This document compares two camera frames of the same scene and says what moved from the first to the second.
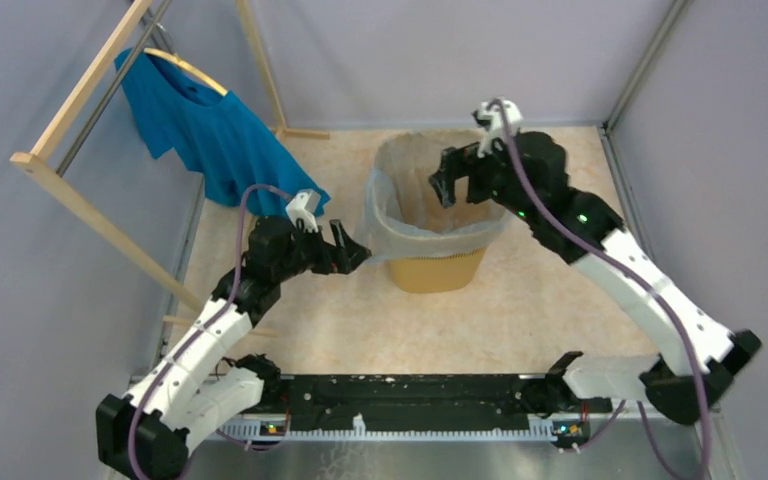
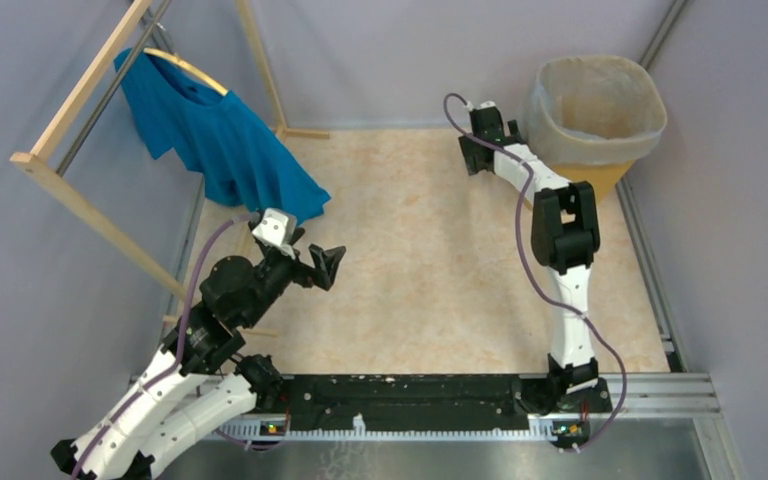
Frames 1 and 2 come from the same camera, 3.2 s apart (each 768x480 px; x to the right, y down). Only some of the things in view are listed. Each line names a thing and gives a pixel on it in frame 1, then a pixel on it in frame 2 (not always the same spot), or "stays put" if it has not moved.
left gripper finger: x=349 y=253 -> x=326 y=263
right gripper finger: x=479 y=190 -> x=514 y=129
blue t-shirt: x=217 y=137 stays put
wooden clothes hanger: x=192 y=67 stays put
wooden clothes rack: x=41 y=168 stays put
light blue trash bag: x=406 y=216 -> x=591 y=109
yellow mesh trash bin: x=438 y=275 -> x=605 y=178
